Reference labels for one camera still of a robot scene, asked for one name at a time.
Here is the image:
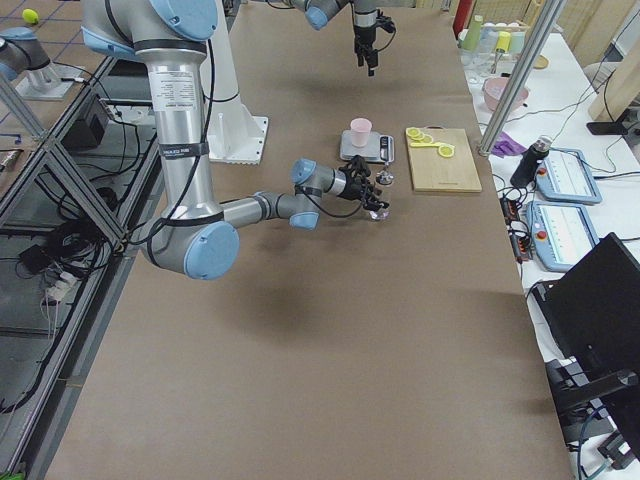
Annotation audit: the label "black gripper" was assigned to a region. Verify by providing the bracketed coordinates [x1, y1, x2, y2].
[344, 167, 390, 213]
[353, 12, 378, 77]

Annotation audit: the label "clear glass sauce bottle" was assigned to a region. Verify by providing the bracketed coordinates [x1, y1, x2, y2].
[369, 168, 394, 221]

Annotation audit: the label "pink plastic cup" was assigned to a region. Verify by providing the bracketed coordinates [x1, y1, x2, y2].
[350, 117, 372, 148]

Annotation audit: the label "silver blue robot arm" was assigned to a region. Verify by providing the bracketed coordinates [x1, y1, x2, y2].
[82, 1, 389, 280]
[283, 0, 380, 77]

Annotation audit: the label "silver kitchen scale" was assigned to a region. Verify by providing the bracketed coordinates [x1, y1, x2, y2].
[339, 130, 395, 164]

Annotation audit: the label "wooden cutting board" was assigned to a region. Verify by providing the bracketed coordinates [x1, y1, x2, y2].
[405, 127, 482, 193]

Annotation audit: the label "yellow lemon slices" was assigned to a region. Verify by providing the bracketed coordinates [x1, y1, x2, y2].
[405, 127, 455, 158]

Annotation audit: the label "pink bowl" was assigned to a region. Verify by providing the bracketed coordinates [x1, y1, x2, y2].
[482, 77, 529, 112]

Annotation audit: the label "purple cloth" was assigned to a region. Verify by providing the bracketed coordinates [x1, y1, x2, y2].
[491, 132, 527, 158]

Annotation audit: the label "black water bottle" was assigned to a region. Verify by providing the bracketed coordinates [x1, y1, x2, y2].
[510, 135, 552, 188]

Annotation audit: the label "lower blue teach pendant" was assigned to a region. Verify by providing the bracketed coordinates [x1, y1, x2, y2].
[524, 201, 599, 273]

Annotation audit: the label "blue teach pendant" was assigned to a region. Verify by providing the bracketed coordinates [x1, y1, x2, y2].
[524, 201, 599, 273]
[535, 148, 602, 205]

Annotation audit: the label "upper blue teach pendant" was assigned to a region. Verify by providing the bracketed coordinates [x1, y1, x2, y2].
[535, 148, 602, 205]

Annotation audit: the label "black laptop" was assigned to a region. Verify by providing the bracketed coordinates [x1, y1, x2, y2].
[534, 232, 639, 451]

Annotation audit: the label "black gripper camera mount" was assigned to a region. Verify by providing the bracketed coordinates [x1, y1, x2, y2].
[375, 11, 396, 34]

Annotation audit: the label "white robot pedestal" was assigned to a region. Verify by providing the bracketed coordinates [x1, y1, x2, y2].
[200, 0, 269, 165]

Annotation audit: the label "aluminium frame post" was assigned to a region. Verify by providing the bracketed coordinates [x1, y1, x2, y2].
[478, 0, 567, 157]

